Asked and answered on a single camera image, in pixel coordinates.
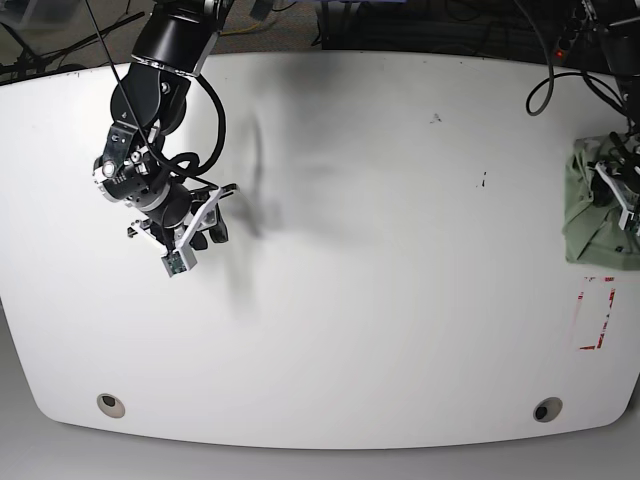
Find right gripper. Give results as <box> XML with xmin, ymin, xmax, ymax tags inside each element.
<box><xmin>145</xmin><ymin>187</ymin><xmax>229</xmax><ymax>251</ymax></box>

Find left table grommet hole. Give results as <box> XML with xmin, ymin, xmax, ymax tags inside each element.
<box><xmin>96</xmin><ymin>393</ymin><xmax>126</xmax><ymax>419</ymax></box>

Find green T-shirt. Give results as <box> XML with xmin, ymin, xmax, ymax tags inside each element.
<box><xmin>562</xmin><ymin>135</ymin><xmax>639</xmax><ymax>271</ymax></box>

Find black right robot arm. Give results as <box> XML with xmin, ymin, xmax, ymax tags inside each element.
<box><xmin>93</xmin><ymin>1</ymin><xmax>232</xmax><ymax>251</ymax></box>

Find right table grommet hole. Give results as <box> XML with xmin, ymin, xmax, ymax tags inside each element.
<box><xmin>533</xmin><ymin>397</ymin><xmax>563</xmax><ymax>423</ymax></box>

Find black power strip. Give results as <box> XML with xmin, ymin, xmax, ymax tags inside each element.
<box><xmin>552</xmin><ymin>1</ymin><xmax>589</xmax><ymax>66</ymax></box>

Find red tape rectangle marking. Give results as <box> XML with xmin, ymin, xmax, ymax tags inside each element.
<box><xmin>572</xmin><ymin>276</ymin><xmax>616</xmax><ymax>352</ymax></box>

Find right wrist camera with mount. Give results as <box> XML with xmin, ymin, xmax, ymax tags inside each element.
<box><xmin>127</xmin><ymin>181</ymin><xmax>238</xmax><ymax>277</ymax></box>

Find yellow cable on floor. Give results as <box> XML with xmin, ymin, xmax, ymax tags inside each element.
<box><xmin>219</xmin><ymin>17</ymin><xmax>266</xmax><ymax>39</ymax></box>

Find black tripod legs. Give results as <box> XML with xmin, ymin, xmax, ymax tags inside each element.
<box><xmin>1</xmin><ymin>7</ymin><xmax>145</xmax><ymax>85</ymax></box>

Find table grommet hole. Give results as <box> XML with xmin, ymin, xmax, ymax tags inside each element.
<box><xmin>96</xmin><ymin>393</ymin><xmax>126</xmax><ymax>419</ymax></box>
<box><xmin>533</xmin><ymin>397</ymin><xmax>563</xmax><ymax>423</ymax></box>

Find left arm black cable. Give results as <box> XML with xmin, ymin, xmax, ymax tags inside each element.
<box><xmin>519</xmin><ymin>0</ymin><xmax>631</xmax><ymax>119</ymax></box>

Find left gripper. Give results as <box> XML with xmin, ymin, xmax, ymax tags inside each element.
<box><xmin>590</xmin><ymin>144</ymin><xmax>640</xmax><ymax>208</ymax></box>

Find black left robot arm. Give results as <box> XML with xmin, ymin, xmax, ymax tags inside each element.
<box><xmin>582</xmin><ymin>0</ymin><xmax>639</xmax><ymax>207</ymax></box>

